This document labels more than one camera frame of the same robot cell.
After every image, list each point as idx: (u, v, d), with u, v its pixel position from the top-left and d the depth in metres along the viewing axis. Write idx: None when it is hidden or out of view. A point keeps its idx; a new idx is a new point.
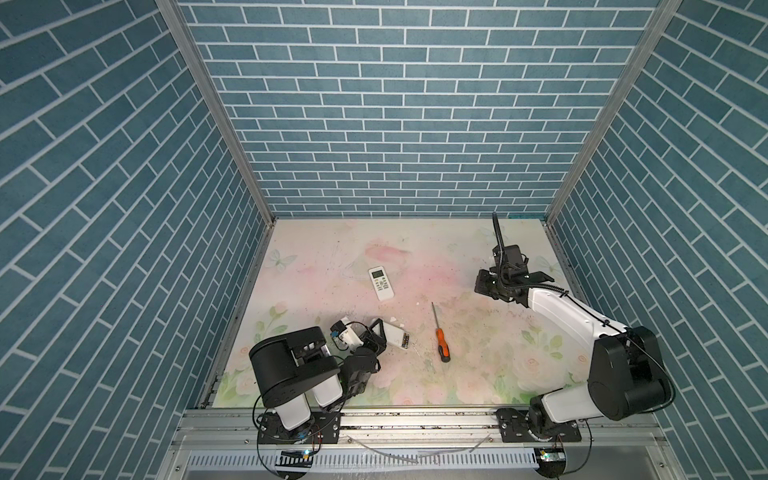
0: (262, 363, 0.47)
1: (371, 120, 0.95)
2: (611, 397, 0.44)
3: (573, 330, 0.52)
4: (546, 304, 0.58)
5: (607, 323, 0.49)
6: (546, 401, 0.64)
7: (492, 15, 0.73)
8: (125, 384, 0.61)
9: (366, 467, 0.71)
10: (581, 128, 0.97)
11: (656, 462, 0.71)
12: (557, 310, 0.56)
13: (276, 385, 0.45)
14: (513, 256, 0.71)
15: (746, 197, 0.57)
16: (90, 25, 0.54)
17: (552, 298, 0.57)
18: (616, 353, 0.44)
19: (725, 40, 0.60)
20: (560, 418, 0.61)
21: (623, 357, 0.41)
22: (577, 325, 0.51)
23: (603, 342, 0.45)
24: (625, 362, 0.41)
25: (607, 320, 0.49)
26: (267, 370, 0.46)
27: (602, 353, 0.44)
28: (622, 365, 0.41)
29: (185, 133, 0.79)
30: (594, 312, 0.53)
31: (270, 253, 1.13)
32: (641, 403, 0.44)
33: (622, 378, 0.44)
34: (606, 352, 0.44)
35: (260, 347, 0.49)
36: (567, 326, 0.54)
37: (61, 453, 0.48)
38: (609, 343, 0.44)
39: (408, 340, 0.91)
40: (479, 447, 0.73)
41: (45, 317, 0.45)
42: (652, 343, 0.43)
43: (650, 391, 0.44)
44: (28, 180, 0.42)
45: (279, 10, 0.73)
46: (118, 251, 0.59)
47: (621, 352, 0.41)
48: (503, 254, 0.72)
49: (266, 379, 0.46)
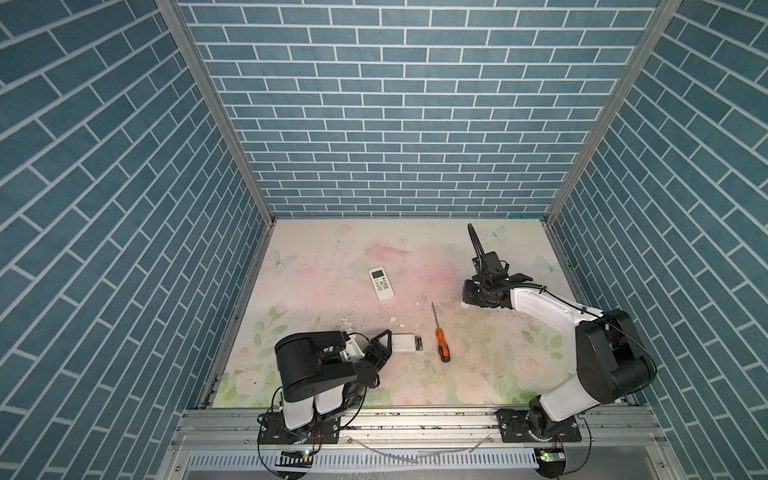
0: (286, 354, 0.49)
1: (371, 120, 0.95)
2: (598, 381, 0.45)
3: (555, 322, 0.54)
4: (528, 301, 0.60)
5: (584, 310, 0.51)
6: (544, 401, 0.65)
7: (492, 15, 0.73)
8: (125, 384, 0.61)
9: (366, 467, 0.71)
10: (581, 128, 0.97)
11: (656, 462, 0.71)
12: (539, 306, 0.58)
13: (300, 383, 0.46)
14: (491, 261, 0.73)
15: (746, 197, 0.57)
16: (89, 25, 0.54)
17: (529, 293, 0.60)
18: (596, 336, 0.46)
19: (725, 41, 0.60)
20: (562, 415, 0.61)
21: (604, 340, 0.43)
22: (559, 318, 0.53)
23: (583, 326, 0.47)
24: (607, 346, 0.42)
25: (584, 307, 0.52)
26: (294, 364, 0.48)
27: (584, 339, 0.46)
28: (604, 348, 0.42)
29: (185, 133, 0.79)
30: (572, 303, 0.54)
31: (270, 254, 1.12)
32: (628, 383, 0.46)
33: (606, 361, 0.45)
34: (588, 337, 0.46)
35: (286, 342, 0.50)
36: (549, 318, 0.56)
37: (61, 453, 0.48)
38: (590, 328, 0.46)
39: (421, 341, 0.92)
40: (479, 447, 0.73)
41: (45, 317, 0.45)
42: (628, 324, 0.47)
43: (634, 370, 0.46)
44: (27, 180, 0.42)
45: (279, 10, 0.73)
46: (118, 251, 0.59)
47: (601, 336, 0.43)
48: (482, 262, 0.75)
49: (289, 373, 0.47)
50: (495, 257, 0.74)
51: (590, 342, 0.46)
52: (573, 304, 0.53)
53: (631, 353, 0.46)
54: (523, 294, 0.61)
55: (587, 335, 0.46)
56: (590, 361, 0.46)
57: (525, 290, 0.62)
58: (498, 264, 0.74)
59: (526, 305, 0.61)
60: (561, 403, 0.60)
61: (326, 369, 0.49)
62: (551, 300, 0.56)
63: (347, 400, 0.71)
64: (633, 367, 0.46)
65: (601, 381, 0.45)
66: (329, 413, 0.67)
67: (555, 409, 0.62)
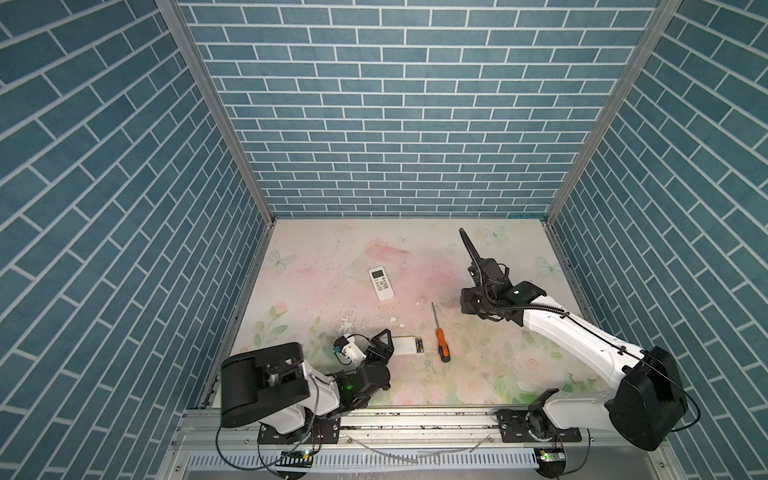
0: (231, 375, 0.46)
1: (371, 120, 0.95)
2: (637, 429, 0.42)
3: (580, 355, 0.49)
4: (550, 328, 0.53)
5: (623, 351, 0.45)
6: (548, 408, 0.63)
7: (492, 15, 0.73)
8: (125, 384, 0.61)
9: (365, 467, 0.71)
10: (581, 128, 0.97)
11: (656, 462, 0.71)
12: (562, 335, 0.51)
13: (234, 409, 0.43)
14: (491, 272, 0.65)
15: (746, 197, 0.57)
16: (89, 25, 0.54)
17: (553, 320, 0.52)
18: (645, 388, 0.41)
19: (725, 41, 0.60)
20: (563, 422, 0.61)
21: (651, 389, 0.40)
22: (587, 351, 0.48)
23: (628, 377, 0.41)
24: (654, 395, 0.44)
25: (623, 347, 0.46)
26: (233, 387, 0.44)
27: (631, 389, 0.40)
28: (653, 399, 0.44)
29: (185, 133, 0.79)
30: (606, 337, 0.48)
31: (270, 254, 1.12)
32: (666, 426, 0.43)
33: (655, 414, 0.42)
34: (637, 389, 0.40)
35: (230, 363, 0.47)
36: (575, 350, 0.50)
37: (62, 453, 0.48)
38: (634, 379, 0.41)
39: (422, 344, 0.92)
40: (480, 447, 0.73)
41: (45, 317, 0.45)
42: (672, 364, 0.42)
43: (674, 412, 0.43)
44: (27, 180, 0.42)
45: (279, 10, 0.73)
46: (118, 251, 0.59)
47: (650, 386, 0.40)
48: (482, 273, 0.66)
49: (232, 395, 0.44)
50: (494, 267, 0.65)
51: (637, 394, 0.40)
52: (609, 341, 0.47)
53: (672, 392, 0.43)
54: (547, 320, 0.53)
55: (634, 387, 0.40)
56: (630, 409, 0.42)
57: (541, 311, 0.54)
58: (499, 273, 0.65)
59: (545, 329, 0.54)
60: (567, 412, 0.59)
61: (258, 395, 0.44)
62: (581, 332, 0.49)
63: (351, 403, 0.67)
64: (672, 409, 0.43)
65: (642, 428, 0.41)
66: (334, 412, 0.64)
67: (557, 413, 0.62)
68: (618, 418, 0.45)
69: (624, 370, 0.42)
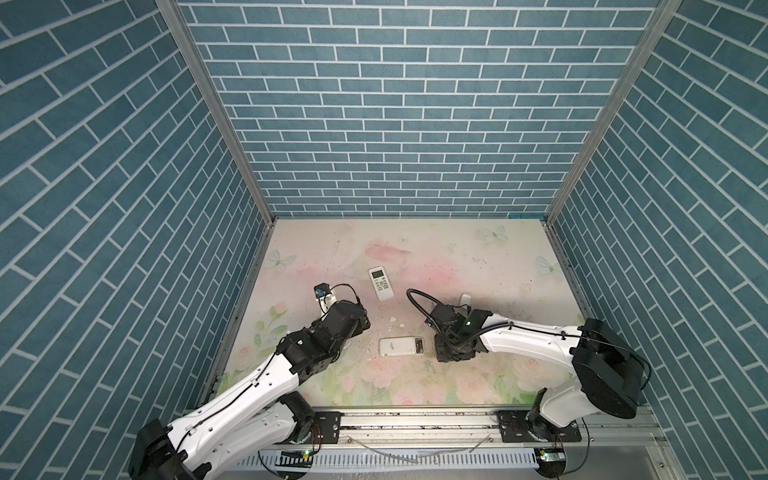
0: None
1: (371, 120, 0.95)
2: (612, 402, 0.44)
3: (540, 354, 0.52)
4: (505, 343, 0.57)
5: (565, 336, 0.48)
6: (546, 411, 0.63)
7: (491, 15, 0.73)
8: (125, 383, 0.61)
9: (366, 467, 0.71)
10: (582, 128, 0.97)
11: (656, 462, 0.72)
12: (516, 344, 0.55)
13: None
14: (443, 313, 0.69)
15: (747, 196, 0.56)
16: (89, 25, 0.54)
17: (504, 335, 0.56)
18: (596, 363, 0.44)
19: (725, 41, 0.60)
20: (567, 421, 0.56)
21: (599, 360, 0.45)
22: (544, 351, 0.51)
23: (580, 360, 0.44)
24: (607, 368, 0.45)
25: (563, 332, 0.49)
26: None
27: (587, 371, 0.44)
28: (607, 371, 0.44)
29: (185, 133, 0.79)
30: (545, 329, 0.52)
31: (270, 254, 1.12)
32: (633, 387, 0.45)
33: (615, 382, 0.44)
34: (590, 367, 0.44)
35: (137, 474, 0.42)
36: (533, 351, 0.53)
37: (61, 453, 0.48)
38: (586, 359, 0.44)
39: (421, 345, 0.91)
40: (480, 447, 0.73)
41: (45, 317, 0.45)
42: (609, 332, 0.48)
43: (635, 371, 0.46)
44: (27, 180, 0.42)
45: (279, 10, 0.73)
46: (118, 251, 0.59)
47: (599, 360, 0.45)
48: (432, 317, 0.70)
49: None
50: (443, 308, 0.70)
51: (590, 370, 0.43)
52: (551, 332, 0.50)
53: (620, 353, 0.47)
54: (499, 337, 0.57)
55: (586, 365, 0.44)
56: (596, 388, 0.45)
57: (491, 332, 0.58)
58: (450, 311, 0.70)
59: (503, 345, 0.58)
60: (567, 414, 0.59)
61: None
62: (529, 335, 0.53)
63: (329, 347, 0.58)
64: (631, 368, 0.46)
65: (616, 399, 0.43)
66: (314, 366, 0.55)
67: (557, 416, 0.61)
68: (594, 400, 0.47)
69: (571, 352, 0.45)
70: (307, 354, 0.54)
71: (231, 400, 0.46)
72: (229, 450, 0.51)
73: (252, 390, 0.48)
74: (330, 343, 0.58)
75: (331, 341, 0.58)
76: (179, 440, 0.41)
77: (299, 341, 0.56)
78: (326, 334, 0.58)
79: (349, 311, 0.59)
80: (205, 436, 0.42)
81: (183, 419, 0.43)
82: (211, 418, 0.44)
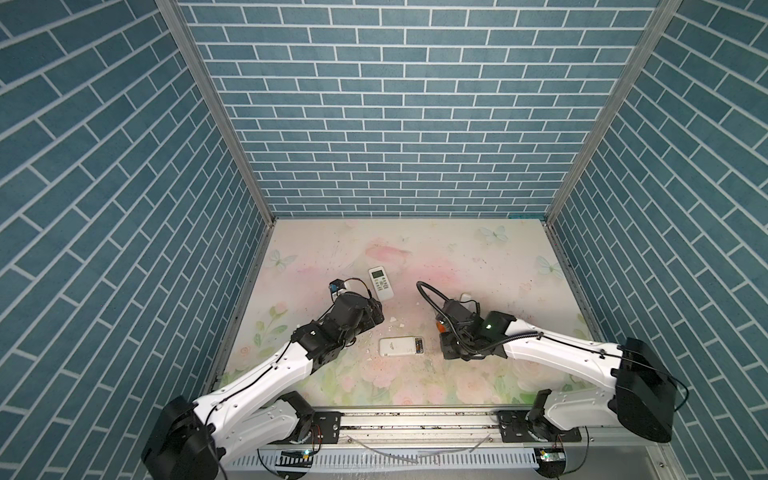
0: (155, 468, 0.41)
1: (371, 120, 0.95)
2: (649, 427, 0.43)
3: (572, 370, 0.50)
4: (534, 353, 0.53)
5: (605, 354, 0.46)
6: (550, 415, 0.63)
7: (492, 15, 0.73)
8: (125, 383, 0.61)
9: (366, 467, 0.71)
10: (582, 128, 0.97)
11: (656, 462, 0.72)
12: (546, 356, 0.52)
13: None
14: (459, 314, 0.64)
15: (746, 196, 0.57)
16: (89, 25, 0.54)
17: (533, 345, 0.52)
18: (639, 388, 0.41)
19: (725, 41, 0.60)
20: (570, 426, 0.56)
21: (642, 385, 0.42)
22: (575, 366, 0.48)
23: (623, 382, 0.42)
24: (649, 393, 0.42)
25: (603, 351, 0.46)
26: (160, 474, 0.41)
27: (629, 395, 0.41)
28: (649, 396, 0.42)
29: (185, 133, 0.79)
30: (580, 345, 0.49)
31: (270, 254, 1.12)
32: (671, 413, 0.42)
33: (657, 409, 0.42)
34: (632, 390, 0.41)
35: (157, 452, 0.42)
36: (563, 365, 0.50)
37: (61, 453, 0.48)
38: (628, 382, 0.41)
39: (421, 345, 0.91)
40: (480, 447, 0.73)
41: (45, 317, 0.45)
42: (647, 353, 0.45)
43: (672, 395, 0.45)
44: (27, 180, 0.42)
45: (279, 10, 0.73)
46: (118, 251, 0.59)
47: (641, 385, 0.42)
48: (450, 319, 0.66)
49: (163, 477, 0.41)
50: (461, 311, 0.64)
51: (635, 396, 0.41)
52: (589, 349, 0.48)
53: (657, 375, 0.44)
54: (527, 347, 0.54)
55: (629, 389, 0.41)
56: (632, 411, 0.43)
57: (519, 341, 0.54)
58: (466, 312, 0.65)
59: (528, 354, 0.55)
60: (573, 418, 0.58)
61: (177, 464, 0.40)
62: (561, 347, 0.50)
63: (338, 336, 0.62)
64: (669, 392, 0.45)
65: (652, 424, 0.42)
66: (325, 355, 0.57)
67: (562, 420, 0.61)
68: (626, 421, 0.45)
69: (613, 374, 0.43)
70: (320, 343, 0.58)
71: (251, 381, 0.48)
72: (240, 437, 0.51)
73: (271, 373, 0.50)
74: (338, 333, 0.61)
75: (339, 332, 0.61)
76: (206, 415, 0.42)
77: (311, 331, 0.59)
78: (334, 325, 0.62)
79: (354, 301, 0.62)
80: (230, 412, 0.44)
81: (207, 398, 0.44)
82: (234, 396, 0.45)
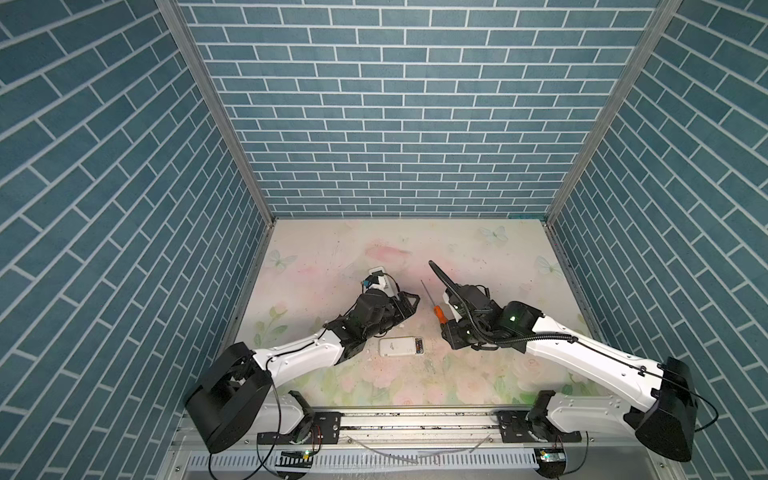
0: (203, 411, 0.43)
1: (371, 120, 0.95)
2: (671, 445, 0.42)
3: (603, 380, 0.46)
4: (564, 357, 0.49)
5: (644, 372, 0.43)
6: (554, 416, 0.62)
7: (492, 15, 0.73)
8: (125, 383, 0.61)
9: (366, 467, 0.71)
10: (581, 128, 0.97)
11: (656, 463, 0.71)
12: (575, 361, 0.48)
13: (212, 437, 0.41)
14: (478, 299, 0.59)
15: (746, 197, 0.57)
16: (89, 25, 0.54)
17: (564, 350, 0.48)
18: (680, 413, 0.40)
19: (724, 41, 0.61)
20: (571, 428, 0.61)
21: (682, 410, 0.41)
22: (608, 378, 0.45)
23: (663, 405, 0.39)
24: (687, 417, 0.43)
25: (643, 368, 0.44)
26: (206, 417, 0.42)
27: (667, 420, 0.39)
28: (687, 423, 0.43)
29: (185, 133, 0.79)
30: (618, 358, 0.45)
31: (270, 254, 1.12)
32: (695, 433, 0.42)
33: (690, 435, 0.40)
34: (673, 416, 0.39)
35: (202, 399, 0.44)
36: (595, 375, 0.47)
37: (61, 453, 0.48)
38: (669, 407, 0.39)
39: (421, 345, 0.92)
40: (480, 447, 0.73)
41: (45, 317, 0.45)
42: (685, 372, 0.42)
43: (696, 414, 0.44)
44: (28, 180, 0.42)
45: (279, 10, 0.73)
46: (118, 251, 0.59)
47: (681, 409, 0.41)
48: (468, 304, 0.60)
49: (209, 422, 0.42)
50: (480, 296, 0.59)
51: (675, 422, 0.39)
52: (628, 362, 0.45)
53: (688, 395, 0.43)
54: (557, 348, 0.49)
55: (671, 414, 0.39)
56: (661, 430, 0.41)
57: (548, 341, 0.50)
58: (483, 297, 0.59)
59: (556, 356, 0.50)
60: (576, 420, 0.58)
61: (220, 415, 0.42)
62: (596, 356, 0.46)
63: (362, 334, 0.66)
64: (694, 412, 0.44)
65: (674, 445, 0.41)
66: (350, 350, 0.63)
67: (566, 423, 0.61)
68: (645, 435, 0.44)
69: (654, 394, 0.41)
70: (350, 339, 0.63)
71: (298, 347, 0.53)
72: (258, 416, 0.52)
73: (313, 346, 0.55)
74: (362, 331, 0.66)
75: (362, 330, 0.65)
76: (264, 363, 0.47)
77: (341, 326, 0.65)
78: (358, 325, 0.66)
79: (378, 301, 0.65)
80: (282, 367, 0.48)
81: (263, 351, 0.49)
82: (286, 355, 0.50)
